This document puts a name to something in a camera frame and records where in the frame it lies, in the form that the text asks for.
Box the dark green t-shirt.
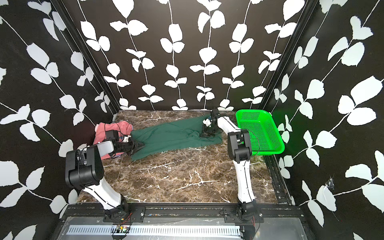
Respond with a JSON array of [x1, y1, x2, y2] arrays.
[[131, 116, 222, 161]]

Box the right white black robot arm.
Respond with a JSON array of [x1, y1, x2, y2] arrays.
[[200, 108, 258, 221]]

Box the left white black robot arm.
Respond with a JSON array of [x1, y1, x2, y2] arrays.
[[65, 130, 145, 224]]

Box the pink folded t-shirt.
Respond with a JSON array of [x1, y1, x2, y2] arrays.
[[93, 121, 133, 160]]

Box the green plastic basket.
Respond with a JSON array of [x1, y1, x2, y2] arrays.
[[236, 110, 285, 156]]

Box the small electronics board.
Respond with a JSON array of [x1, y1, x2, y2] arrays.
[[112, 225, 131, 236]]

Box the black corner frame post left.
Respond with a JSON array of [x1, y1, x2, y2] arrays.
[[52, 0, 120, 114]]

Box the black corner frame post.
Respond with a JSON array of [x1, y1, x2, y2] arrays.
[[258, 0, 318, 110], [52, 0, 120, 114]]

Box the black front aluminium rail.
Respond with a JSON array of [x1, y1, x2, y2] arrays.
[[61, 202, 305, 224]]

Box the white slotted cable duct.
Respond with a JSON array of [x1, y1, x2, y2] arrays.
[[64, 225, 243, 237]]

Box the black corner frame post right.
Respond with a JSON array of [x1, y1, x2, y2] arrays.
[[258, 0, 318, 110]]

